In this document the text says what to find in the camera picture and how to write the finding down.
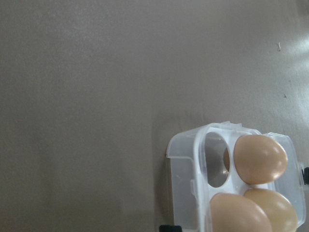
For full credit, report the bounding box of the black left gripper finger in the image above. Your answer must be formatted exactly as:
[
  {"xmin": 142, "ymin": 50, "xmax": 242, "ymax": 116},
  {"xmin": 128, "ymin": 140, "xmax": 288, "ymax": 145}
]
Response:
[{"xmin": 159, "ymin": 225, "xmax": 182, "ymax": 232}]

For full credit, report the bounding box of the brown egg near lid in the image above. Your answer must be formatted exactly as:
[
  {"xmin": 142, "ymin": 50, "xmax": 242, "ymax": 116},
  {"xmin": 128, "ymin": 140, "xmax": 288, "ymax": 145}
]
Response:
[{"xmin": 244, "ymin": 188, "xmax": 298, "ymax": 232}]

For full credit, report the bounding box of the clear plastic egg box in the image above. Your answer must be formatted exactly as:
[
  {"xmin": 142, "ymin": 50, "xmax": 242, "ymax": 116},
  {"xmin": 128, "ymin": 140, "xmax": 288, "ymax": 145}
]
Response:
[{"xmin": 167, "ymin": 121, "xmax": 309, "ymax": 232}]

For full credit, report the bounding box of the brown egg far row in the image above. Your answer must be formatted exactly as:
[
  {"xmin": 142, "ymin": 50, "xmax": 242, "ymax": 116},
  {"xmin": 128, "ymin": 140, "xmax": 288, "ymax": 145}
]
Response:
[{"xmin": 233, "ymin": 134, "xmax": 288, "ymax": 185}]

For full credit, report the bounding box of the brown egg carried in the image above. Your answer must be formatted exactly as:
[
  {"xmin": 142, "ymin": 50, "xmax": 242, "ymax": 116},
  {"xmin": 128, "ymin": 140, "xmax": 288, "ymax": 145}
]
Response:
[{"xmin": 210, "ymin": 193, "xmax": 272, "ymax": 232}]

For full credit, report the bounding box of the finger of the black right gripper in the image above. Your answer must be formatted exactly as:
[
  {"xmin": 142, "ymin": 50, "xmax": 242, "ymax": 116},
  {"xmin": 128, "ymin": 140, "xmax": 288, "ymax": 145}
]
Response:
[{"xmin": 302, "ymin": 167, "xmax": 309, "ymax": 186}]

